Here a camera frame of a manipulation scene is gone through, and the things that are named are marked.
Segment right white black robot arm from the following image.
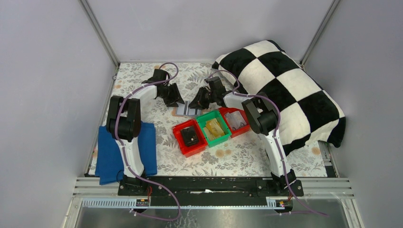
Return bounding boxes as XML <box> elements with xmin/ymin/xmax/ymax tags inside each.
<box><xmin>189</xmin><ymin>77</ymin><xmax>296</xmax><ymax>189</ymax></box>

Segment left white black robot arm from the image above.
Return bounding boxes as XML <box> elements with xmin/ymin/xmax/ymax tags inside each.
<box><xmin>106</xmin><ymin>69</ymin><xmax>184</xmax><ymax>181</ymax></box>

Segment gold credit cards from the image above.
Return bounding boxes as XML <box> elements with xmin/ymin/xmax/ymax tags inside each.
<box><xmin>203</xmin><ymin>118</ymin><xmax>225</xmax><ymax>141</ymax></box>

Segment silver white credit cards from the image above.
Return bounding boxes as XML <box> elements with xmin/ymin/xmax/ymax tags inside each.
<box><xmin>224</xmin><ymin>111</ymin><xmax>247</xmax><ymax>131</ymax></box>

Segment black card stack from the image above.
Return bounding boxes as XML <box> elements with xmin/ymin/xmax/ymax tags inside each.
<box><xmin>180</xmin><ymin>126</ymin><xmax>199</xmax><ymax>147</ymax></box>

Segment green plastic bin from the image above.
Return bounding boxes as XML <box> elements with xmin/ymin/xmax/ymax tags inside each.
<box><xmin>196</xmin><ymin>110</ymin><xmax>232</xmax><ymax>148</ymax></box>

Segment right red plastic bin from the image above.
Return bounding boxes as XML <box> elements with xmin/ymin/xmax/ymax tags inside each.
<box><xmin>218</xmin><ymin>107</ymin><xmax>250</xmax><ymax>138</ymax></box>

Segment red plastic bin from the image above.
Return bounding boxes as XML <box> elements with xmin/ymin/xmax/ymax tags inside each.
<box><xmin>173</xmin><ymin>119</ymin><xmax>207</xmax><ymax>158</ymax></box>
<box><xmin>218</xmin><ymin>107</ymin><xmax>250</xmax><ymax>138</ymax></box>

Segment left red plastic bin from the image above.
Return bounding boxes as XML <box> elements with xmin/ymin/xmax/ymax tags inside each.
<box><xmin>173</xmin><ymin>119</ymin><xmax>207</xmax><ymax>158</ymax></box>

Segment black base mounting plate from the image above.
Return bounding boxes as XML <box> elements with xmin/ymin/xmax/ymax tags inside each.
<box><xmin>118</xmin><ymin>176</ymin><xmax>291</xmax><ymax>197</ymax></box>

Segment blue folded cloth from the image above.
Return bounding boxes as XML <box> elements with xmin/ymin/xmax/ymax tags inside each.
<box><xmin>95</xmin><ymin>122</ymin><xmax>157</xmax><ymax>185</ymax></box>

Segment black white checkered blanket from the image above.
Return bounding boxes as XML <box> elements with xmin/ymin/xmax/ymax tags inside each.
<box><xmin>212</xmin><ymin>40</ymin><xmax>346</xmax><ymax>154</ymax></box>

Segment aluminium frame rail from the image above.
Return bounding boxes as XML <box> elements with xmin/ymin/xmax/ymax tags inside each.
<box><xmin>73</xmin><ymin>177</ymin><xmax>354</xmax><ymax>210</ymax></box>

